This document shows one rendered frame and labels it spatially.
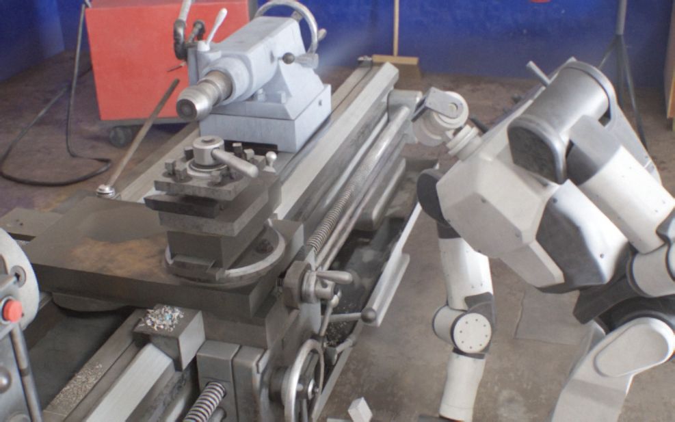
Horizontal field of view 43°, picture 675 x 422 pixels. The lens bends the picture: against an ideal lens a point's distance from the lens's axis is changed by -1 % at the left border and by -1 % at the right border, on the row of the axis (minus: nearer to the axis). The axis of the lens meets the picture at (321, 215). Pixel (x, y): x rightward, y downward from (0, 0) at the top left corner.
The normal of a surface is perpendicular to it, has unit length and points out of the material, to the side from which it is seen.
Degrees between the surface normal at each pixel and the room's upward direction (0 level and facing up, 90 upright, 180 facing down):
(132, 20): 90
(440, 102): 53
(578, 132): 48
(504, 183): 81
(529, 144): 117
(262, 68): 86
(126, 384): 36
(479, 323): 68
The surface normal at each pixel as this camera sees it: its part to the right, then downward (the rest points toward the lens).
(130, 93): 0.04, 0.45
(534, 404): -0.04, -0.89
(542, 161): -0.68, 0.68
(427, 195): -0.89, 0.20
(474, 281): 0.24, 0.07
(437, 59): -0.31, 0.44
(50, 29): 0.95, 0.11
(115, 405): 0.53, -0.66
